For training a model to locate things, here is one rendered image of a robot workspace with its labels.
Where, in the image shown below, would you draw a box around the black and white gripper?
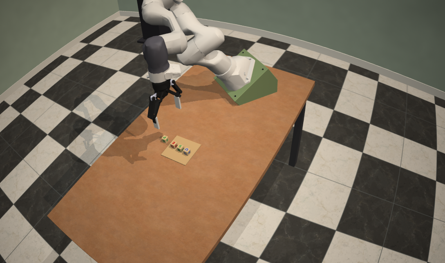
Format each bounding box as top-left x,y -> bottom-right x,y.
148,79 -> 182,129

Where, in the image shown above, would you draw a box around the tan flat mat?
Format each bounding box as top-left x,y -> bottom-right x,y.
161,136 -> 201,166

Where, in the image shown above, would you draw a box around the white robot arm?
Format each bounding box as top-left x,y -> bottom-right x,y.
142,0 -> 255,91

